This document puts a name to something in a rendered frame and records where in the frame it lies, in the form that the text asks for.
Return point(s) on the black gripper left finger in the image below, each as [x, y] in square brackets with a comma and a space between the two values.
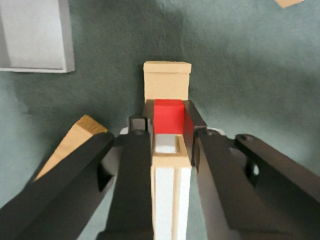
[59, 204]

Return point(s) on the red cube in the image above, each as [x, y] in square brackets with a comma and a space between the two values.
[169, 116]

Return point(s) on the small tan wooden block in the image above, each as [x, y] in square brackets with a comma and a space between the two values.
[284, 3]

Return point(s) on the grey rectangular tray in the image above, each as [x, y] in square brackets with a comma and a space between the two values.
[36, 35]

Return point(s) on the brown wooden bar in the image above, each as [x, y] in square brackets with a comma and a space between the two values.
[81, 131]

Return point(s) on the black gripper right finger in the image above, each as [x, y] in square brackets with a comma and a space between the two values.
[285, 201]

